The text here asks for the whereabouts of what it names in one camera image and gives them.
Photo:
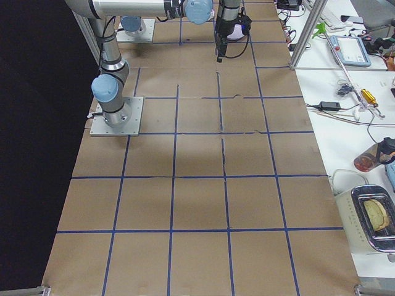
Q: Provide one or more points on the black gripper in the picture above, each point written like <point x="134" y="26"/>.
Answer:
<point x="224" y="29"/>

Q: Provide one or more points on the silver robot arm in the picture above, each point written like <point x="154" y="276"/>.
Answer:
<point x="132" y="25"/>
<point x="100" y="15"/>

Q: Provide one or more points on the lavender plate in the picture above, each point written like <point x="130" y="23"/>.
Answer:
<point x="239" y="32"/>

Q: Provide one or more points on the green clamp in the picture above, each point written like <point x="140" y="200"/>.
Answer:
<point x="320" y="31"/>

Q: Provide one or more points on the long white rod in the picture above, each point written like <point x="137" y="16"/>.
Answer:
<point x="344" y="69"/>

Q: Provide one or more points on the black power adapter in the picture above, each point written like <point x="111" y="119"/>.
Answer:
<point x="329" y="106"/>

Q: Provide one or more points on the blue teach pendant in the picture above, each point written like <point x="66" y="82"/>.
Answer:
<point x="351" y="50"/>

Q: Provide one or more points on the yellow screwdriver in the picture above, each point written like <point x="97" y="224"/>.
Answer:
<point x="369" y="97"/>

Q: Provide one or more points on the cream toaster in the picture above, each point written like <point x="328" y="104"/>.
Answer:
<point x="359" y="231"/>

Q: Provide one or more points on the bread slice in toaster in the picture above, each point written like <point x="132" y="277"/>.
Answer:
<point x="377" y="214"/>

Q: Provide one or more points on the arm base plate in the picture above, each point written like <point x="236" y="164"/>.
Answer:
<point x="125" y="122"/>
<point x="146" y="37"/>

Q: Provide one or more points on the aluminium corner post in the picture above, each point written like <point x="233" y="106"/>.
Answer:
<point x="306" y="33"/>

